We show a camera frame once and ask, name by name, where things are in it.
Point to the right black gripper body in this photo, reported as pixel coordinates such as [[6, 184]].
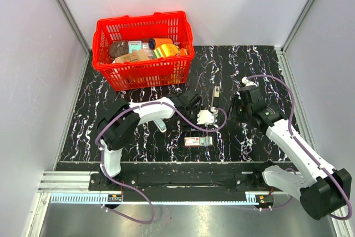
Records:
[[238, 111]]

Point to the white black stapler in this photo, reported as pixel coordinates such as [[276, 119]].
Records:
[[215, 97]]

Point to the red white staples box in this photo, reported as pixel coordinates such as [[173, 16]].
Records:
[[198, 141]]

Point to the small light blue stapler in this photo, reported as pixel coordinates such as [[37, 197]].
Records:
[[160, 125]]

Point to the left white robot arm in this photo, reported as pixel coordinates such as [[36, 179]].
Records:
[[116, 128]]

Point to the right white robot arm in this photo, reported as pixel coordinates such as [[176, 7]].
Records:
[[320, 188]]

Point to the orange snack packet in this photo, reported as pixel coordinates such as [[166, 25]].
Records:
[[183, 52]]

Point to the yellow green striped box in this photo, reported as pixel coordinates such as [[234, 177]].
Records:
[[165, 51]]

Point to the red plastic shopping basket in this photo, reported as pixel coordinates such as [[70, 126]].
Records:
[[145, 51]]

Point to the brown cardboard box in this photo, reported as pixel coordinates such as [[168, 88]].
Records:
[[133, 57]]

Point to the orange cylindrical can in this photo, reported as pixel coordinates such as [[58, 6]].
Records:
[[153, 43]]

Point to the teal white small box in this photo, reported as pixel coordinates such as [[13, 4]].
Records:
[[134, 46]]

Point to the brown round cookie pack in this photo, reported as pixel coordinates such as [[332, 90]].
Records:
[[118, 48]]

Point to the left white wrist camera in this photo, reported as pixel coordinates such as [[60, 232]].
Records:
[[207, 116]]

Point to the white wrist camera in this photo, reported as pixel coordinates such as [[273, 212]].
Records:
[[207, 116], [247, 83]]

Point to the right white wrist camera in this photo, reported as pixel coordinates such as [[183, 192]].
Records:
[[247, 83]]

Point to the aluminium frame rail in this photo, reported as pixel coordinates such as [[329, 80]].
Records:
[[90, 188]]

